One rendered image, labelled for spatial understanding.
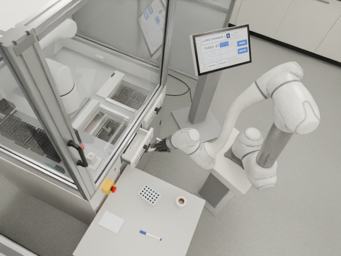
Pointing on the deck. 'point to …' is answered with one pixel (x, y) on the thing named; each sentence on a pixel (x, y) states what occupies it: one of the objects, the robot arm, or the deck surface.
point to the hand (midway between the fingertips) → (151, 148)
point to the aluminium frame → (48, 23)
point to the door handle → (79, 154)
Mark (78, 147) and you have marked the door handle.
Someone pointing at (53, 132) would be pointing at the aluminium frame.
